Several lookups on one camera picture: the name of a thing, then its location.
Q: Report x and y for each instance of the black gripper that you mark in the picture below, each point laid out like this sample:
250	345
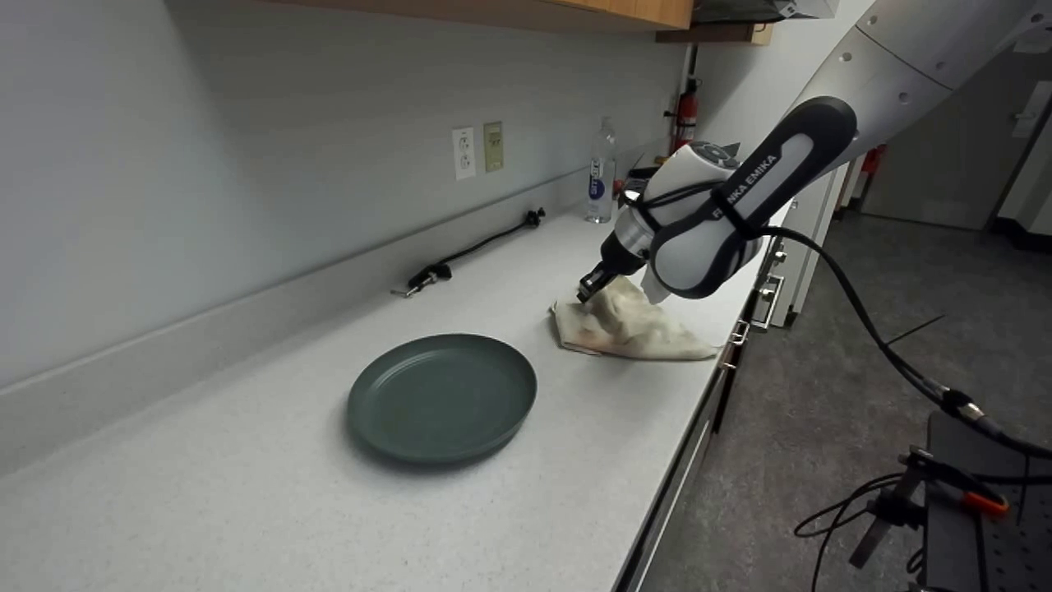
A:
620	253

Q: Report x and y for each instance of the cream cloth towel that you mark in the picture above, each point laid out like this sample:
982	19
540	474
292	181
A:
629	328

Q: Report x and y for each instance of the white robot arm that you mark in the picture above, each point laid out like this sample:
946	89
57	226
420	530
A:
791	143

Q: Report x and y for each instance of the clear bottle with blue label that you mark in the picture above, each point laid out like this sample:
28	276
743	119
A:
601	181

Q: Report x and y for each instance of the white electrical outlet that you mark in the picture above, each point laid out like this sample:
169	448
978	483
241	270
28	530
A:
465	152

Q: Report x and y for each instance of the dark green plate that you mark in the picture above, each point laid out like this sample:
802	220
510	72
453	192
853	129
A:
446	395

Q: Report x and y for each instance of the red fire extinguisher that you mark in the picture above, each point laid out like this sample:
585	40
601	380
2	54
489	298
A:
684	116

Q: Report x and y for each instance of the wooden upper cabinet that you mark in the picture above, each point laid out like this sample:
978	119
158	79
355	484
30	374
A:
526	10

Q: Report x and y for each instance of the black side table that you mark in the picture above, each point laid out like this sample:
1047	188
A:
988	529

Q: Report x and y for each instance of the wall power outlets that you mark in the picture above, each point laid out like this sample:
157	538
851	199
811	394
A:
496	145

